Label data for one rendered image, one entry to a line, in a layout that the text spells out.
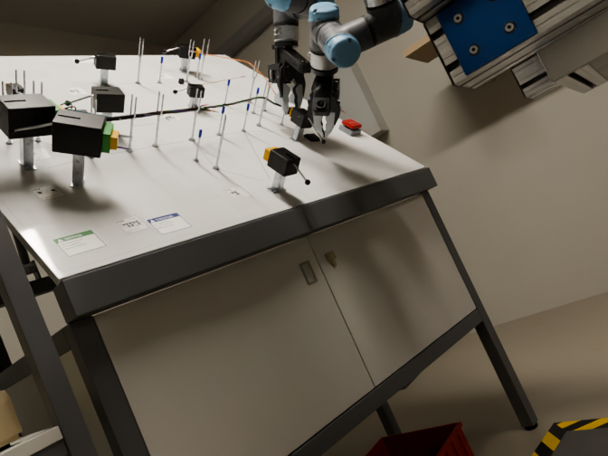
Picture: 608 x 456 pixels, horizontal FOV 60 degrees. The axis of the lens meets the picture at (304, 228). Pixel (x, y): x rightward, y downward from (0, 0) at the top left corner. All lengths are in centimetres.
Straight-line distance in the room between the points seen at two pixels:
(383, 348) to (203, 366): 51
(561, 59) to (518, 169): 236
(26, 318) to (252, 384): 44
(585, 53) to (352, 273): 80
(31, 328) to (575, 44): 85
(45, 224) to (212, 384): 43
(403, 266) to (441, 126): 179
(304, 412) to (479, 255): 222
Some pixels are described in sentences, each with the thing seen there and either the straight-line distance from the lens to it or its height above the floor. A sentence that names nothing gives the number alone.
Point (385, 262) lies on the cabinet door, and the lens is 147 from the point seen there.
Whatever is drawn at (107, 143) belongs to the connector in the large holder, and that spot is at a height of 111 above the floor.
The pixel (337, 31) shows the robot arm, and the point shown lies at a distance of 130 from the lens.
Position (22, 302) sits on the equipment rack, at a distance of 91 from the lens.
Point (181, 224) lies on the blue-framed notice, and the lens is 111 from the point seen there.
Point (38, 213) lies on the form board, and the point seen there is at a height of 102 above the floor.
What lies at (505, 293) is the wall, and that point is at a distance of 326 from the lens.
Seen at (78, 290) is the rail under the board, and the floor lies 84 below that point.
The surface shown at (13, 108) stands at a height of 123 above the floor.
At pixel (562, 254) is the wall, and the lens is 315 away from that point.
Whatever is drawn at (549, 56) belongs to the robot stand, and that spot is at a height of 83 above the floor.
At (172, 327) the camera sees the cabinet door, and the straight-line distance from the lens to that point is 104.
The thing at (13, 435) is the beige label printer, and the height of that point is 67.
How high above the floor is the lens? 71
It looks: 5 degrees up
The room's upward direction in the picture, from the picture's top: 24 degrees counter-clockwise
